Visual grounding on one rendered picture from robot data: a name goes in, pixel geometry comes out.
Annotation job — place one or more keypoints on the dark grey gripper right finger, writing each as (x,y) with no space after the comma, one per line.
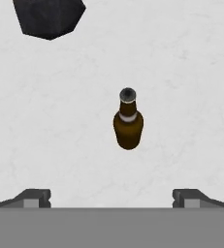
(190,195)

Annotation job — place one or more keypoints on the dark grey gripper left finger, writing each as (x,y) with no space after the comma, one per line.
(32,195)

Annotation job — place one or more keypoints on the brown glass bottle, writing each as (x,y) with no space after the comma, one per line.
(128,129)

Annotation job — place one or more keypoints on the black angular block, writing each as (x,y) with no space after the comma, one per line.
(48,16)

